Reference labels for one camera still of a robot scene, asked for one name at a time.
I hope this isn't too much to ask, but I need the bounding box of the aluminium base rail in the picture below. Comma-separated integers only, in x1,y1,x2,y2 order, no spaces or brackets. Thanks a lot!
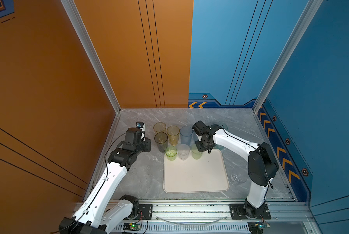
64,198,323,234

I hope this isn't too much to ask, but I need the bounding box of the yellow tall cup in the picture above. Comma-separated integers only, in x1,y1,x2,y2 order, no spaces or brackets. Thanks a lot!
167,125,180,146

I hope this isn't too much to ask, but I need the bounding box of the grey smoky tall cup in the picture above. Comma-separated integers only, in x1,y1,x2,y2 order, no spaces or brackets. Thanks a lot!
154,132,168,153

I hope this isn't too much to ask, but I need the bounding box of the green circuit board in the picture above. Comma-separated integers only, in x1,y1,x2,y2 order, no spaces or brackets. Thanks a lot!
123,223,142,233
248,222,271,234

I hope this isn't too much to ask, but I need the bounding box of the clear dimpled small cup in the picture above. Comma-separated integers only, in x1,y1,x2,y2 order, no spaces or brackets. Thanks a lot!
177,144,190,161

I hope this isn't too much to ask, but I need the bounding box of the blue tall cup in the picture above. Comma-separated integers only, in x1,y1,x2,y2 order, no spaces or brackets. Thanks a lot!
193,131,199,143
180,126,193,146

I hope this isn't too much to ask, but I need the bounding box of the blue tall cup right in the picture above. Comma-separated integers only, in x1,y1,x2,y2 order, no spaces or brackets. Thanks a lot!
193,131,199,143

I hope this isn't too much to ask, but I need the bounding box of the clear faceted small cup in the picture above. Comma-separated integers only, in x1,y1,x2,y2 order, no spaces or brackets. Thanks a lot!
231,168,248,184

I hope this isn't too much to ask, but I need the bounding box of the small green cup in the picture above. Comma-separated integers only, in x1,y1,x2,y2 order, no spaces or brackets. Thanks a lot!
165,146,177,161
192,144,203,160

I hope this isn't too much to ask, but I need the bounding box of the left aluminium corner post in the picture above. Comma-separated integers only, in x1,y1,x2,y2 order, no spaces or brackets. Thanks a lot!
61,0,121,114

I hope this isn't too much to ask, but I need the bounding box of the white rectangular tray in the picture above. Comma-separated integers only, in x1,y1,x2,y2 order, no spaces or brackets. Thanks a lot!
163,149,230,194

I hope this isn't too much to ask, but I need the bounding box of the aluminium corner post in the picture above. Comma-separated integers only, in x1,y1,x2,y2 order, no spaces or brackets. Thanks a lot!
252,0,323,114
61,0,121,114

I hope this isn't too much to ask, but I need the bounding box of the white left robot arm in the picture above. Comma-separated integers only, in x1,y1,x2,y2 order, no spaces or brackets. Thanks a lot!
58,121,151,234

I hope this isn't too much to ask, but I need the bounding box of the amber tall cup back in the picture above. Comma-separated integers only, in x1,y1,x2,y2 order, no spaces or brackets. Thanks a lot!
153,122,167,134

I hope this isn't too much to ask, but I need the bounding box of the left green circuit board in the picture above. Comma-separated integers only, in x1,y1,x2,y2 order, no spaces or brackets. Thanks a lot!
123,223,142,233

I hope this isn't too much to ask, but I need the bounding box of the clear tube on rail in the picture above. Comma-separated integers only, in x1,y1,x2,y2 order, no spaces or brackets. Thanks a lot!
154,215,228,226

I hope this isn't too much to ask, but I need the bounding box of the right aluminium corner post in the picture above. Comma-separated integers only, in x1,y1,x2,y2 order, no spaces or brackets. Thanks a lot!
252,0,323,114

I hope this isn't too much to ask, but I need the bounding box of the right green circuit board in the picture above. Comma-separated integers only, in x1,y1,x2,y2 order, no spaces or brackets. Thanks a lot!
248,222,271,234

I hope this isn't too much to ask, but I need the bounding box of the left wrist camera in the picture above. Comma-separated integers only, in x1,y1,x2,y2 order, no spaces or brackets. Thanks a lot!
136,121,146,131

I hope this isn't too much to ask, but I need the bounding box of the teal tall cup front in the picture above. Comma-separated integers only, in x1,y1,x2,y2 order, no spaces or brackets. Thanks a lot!
215,144,225,151

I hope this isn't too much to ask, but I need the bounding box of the teal tall cup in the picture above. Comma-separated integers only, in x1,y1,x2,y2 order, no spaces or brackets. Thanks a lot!
215,144,225,151
218,123,228,131

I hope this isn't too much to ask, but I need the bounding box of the blue tall cup left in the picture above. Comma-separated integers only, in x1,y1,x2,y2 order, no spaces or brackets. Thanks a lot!
180,126,193,146

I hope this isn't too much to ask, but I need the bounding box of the teal tall cup back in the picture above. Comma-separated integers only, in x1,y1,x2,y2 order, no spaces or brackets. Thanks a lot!
218,123,228,131

